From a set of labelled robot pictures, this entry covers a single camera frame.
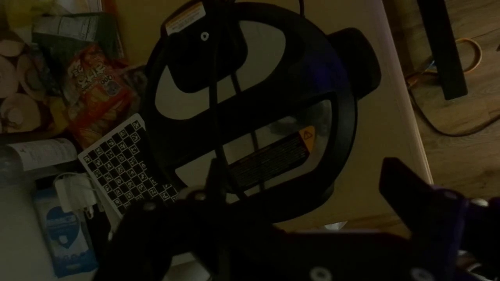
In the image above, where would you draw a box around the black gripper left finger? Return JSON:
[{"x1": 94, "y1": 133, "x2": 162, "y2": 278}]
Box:
[{"x1": 94, "y1": 200, "x2": 225, "y2": 281}]

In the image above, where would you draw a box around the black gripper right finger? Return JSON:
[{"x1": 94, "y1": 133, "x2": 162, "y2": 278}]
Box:
[{"x1": 380, "y1": 158, "x2": 500, "y2": 281}]

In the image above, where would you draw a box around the checkerboard calibration card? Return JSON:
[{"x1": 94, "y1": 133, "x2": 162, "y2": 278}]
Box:
[{"x1": 78, "y1": 114, "x2": 180, "y2": 217}]

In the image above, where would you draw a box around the blue white packet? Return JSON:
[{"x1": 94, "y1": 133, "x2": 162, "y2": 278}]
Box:
[{"x1": 33, "y1": 189, "x2": 98, "y2": 278}]

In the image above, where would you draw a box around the red snack bag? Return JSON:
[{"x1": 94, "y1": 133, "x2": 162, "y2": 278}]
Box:
[{"x1": 64, "y1": 44, "x2": 137, "y2": 148}]

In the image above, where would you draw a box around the green snack box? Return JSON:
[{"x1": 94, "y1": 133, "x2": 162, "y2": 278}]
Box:
[{"x1": 31, "y1": 13, "x2": 125, "y2": 74}]

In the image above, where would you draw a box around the black table leg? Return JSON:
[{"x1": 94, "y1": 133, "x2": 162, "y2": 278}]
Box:
[{"x1": 415, "y1": 0, "x2": 467, "y2": 100}]

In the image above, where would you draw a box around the orange floor cable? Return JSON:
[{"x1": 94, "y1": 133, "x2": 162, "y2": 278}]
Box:
[{"x1": 405, "y1": 36, "x2": 500, "y2": 139}]

